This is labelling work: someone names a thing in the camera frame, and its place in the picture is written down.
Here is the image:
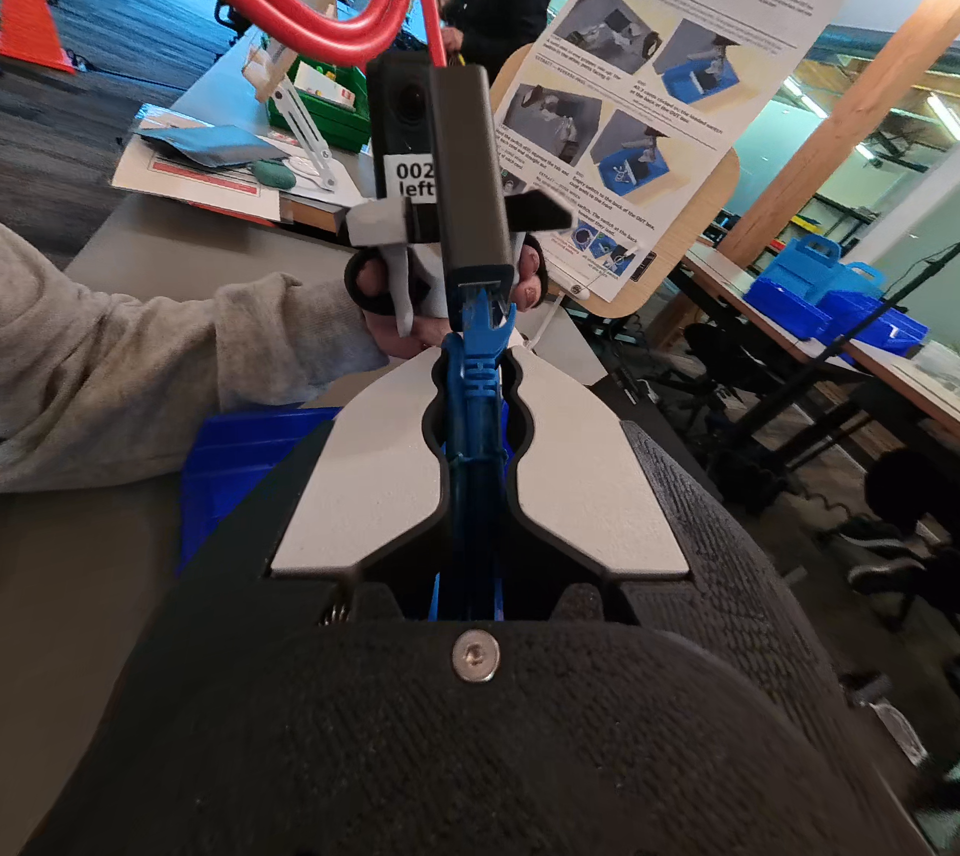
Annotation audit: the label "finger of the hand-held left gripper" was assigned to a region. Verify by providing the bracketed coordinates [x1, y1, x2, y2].
[504, 189, 577, 235]
[345, 196, 444, 250]

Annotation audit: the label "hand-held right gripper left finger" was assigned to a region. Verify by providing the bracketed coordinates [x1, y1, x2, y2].
[270, 346, 455, 583]

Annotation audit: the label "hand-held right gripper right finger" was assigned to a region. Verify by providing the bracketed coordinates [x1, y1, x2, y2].
[508, 346, 691, 586]

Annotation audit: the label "black ethernet coupler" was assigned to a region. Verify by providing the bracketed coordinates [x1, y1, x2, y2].
[429, 63, 519, 317]

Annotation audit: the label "blue storage bin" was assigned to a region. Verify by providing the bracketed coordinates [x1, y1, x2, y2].
[176, 406, 342, 576]

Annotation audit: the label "blue ethernet cable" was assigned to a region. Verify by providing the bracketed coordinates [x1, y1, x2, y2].
[431, 286, 519, 623]

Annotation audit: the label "person's left forearm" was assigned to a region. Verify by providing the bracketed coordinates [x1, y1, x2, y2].
[0, 222, 391, 493]

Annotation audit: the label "person's left hand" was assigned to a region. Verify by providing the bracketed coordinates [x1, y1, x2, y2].
[356, 245, 549, 360]

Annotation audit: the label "green bin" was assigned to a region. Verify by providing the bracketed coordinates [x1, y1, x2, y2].
[267, 50, 372, 152]

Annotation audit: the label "printed paper sheets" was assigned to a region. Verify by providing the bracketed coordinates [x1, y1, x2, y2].
[111, 102, 361, 227]

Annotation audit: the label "printed instruction sheet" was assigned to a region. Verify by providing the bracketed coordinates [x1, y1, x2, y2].
[491, 0, 920, 295]

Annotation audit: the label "blue parts bin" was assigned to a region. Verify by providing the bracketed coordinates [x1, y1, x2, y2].
[744, 275, 834, 341]
[817, 290, 930, 356]

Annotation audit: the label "black sneaker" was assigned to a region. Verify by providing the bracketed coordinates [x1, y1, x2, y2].
[832, 515, 960, 598]

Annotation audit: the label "long work table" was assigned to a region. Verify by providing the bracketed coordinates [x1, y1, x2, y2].
[678, 241, 960, 437]

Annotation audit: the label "blue handled caddy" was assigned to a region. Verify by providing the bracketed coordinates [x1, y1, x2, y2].
[768, 234, 886, 306]

